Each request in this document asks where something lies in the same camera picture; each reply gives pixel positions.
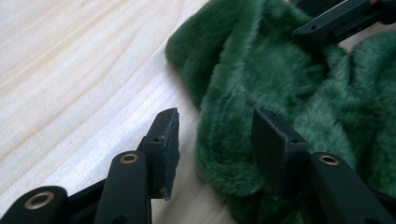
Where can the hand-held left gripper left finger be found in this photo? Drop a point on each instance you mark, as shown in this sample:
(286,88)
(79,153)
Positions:
(162,146)

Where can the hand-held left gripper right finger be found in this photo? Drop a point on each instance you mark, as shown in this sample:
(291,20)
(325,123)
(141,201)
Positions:
(277,149)

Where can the green fluffy cloth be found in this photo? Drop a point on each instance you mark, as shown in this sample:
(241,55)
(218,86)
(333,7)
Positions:
(264,71)

